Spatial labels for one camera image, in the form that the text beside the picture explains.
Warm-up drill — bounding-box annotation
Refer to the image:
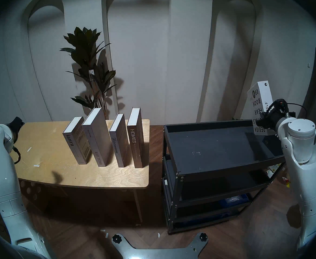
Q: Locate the tall green potted plant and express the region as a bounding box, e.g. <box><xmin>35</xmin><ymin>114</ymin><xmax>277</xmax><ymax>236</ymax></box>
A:
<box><xmin>60</xmin><ymin>27</ymin><xmax>117</xmax><ymax>120</ymax></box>

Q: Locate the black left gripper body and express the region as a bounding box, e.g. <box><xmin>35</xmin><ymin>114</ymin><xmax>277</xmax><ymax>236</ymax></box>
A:
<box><xmin>7</xmin><ymin>117</ymin><xmax>25</xmax><ymax>143</ymax></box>

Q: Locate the blue bin with clear bag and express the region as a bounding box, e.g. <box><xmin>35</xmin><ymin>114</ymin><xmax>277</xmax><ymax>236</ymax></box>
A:
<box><xmin>219</xmin><ymin>196</ymin><xmax>249</xmax><ymax>208</ymax></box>

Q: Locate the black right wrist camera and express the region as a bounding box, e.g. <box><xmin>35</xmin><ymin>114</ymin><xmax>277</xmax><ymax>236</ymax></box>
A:
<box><xmin>271</xmin><ymin>99</ymin><xmax>289</xmax><ymax>114</ymax></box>

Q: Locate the large grey SPECIAL ISSUE book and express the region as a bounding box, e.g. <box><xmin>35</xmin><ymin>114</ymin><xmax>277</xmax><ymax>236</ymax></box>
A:
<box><xmin>82</xmin><ymin>107</ymin><xmax>112</xmax><ymax>167</ymax></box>

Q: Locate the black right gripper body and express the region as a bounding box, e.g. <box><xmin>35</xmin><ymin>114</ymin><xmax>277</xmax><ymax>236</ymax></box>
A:
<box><xmin>261</xmin><ymin>111</ymin><xmax>284</xmax><ymax>130</ymax></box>

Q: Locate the grey Discontent book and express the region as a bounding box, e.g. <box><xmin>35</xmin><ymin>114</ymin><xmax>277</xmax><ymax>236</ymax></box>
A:
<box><xmin>109</xmin><ymin>113</ymin><xmax>130</xmax><ymax>168</ymax></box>

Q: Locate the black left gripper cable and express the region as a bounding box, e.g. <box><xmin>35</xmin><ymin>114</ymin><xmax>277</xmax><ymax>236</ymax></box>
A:
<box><xmin>11</xmin><ymin>146</ymin><xmax>21</xmax><ymax>165</ymax></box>

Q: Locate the silver book small black lettering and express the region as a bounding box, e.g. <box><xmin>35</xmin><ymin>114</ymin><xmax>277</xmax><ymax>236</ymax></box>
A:
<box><xmin>247</xmin><ymin>81</ymin><xmax>275</xmax><ymax>136</ymax></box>

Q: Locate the grey metal robot base plate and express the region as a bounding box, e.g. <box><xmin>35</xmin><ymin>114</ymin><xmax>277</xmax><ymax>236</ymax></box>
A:
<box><xmin>112</xmin><ymin>232</ymin><xmax>208</xmax><ymax>259</ymax></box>

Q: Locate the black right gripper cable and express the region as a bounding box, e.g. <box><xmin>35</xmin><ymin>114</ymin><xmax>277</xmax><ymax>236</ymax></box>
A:
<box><xmin>288</xmin><ymin>103</ymin><xmax>308</xmax><ymax>119</ymax></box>

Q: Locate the brown HOMES book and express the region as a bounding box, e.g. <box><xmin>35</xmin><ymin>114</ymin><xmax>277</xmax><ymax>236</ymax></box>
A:
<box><xmin>127</xmin><ymin>108</ymin><xmax>145</xmax><ymax>168</ymax></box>

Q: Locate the black metal shelf cart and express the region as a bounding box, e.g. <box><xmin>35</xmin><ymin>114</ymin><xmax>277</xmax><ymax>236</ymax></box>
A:
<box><xmin>162</xmin><ymin>119</ymin><xmax>287</xmax><ymax>235</ymax></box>

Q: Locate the light wooden display table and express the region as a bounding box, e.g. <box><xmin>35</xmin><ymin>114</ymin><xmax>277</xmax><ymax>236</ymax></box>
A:
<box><xmin>12</xmin><ymin>119</ymin><xmax>150</xmax><ymax>222</ymax></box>

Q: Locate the green and white carton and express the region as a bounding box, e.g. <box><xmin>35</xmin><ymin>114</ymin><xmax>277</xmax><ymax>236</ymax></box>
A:
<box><xmin>267</xmin><ymin>163</ymin><xmax>280</xmax><ymax>178</ymax></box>

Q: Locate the grey iaura book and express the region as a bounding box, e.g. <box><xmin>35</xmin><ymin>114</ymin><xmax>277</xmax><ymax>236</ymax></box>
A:
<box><xmin>62</xmin><ymin>116</ymin><xmax>92</xmax><ymax>165</ymax></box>

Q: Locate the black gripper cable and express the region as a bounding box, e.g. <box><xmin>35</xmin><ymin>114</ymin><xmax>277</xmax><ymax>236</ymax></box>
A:
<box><xmin>288</xmin><ymin>103</ymin><xmax>308</xmax><ymax>119</ymax></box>
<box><xmin>11</xmin><ymin>146</ymin><xmax>21</xmax><ymax>165</ymax></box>

